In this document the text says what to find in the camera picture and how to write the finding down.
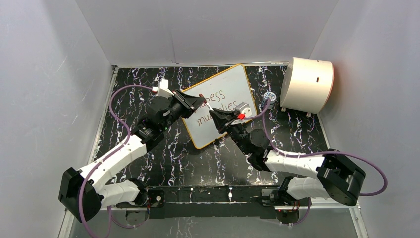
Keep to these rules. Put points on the yellow framed whiteboard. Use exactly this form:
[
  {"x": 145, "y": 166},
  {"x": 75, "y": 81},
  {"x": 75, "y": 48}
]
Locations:
[{"x": 225, "y": 91}]

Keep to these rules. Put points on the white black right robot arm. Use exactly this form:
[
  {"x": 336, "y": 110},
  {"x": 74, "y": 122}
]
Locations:
[{"x": 325, "y": 175}]

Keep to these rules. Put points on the white cylindrical drum container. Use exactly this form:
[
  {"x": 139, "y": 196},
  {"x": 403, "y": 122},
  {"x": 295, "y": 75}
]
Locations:
[{"x": 307, "y": 85}]

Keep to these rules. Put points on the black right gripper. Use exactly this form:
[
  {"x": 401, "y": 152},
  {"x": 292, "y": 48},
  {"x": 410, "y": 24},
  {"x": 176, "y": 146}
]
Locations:
[{"x": 220, "y": 117}]

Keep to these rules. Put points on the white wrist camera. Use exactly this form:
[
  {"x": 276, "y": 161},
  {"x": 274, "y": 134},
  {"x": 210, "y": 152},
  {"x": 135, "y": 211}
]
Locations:
[
  {"x": 162, "y": 89},
  {"x": 243, "y": 109}
]

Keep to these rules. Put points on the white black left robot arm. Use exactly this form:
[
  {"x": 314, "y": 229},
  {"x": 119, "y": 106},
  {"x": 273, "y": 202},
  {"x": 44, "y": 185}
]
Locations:
[{"x": 84, "y": 192}]

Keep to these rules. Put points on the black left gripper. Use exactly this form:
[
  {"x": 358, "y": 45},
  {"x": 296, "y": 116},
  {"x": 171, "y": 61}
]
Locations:
[{"x": 189, "y": 103}]

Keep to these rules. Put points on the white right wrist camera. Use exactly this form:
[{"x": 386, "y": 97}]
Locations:
[{"x": 243, "y": 109}]

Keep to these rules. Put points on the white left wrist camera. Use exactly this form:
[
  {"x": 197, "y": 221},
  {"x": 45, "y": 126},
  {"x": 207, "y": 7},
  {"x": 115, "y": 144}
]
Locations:
[{"x": 162, "y": 89}]

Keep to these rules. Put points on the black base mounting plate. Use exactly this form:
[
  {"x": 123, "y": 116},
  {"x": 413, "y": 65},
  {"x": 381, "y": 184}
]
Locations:
[{"x": 213, "y": 201}]

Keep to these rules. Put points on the blue white patterned jar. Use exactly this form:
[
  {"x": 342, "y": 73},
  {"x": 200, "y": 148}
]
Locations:
[{"x": 269, "y": 100}]

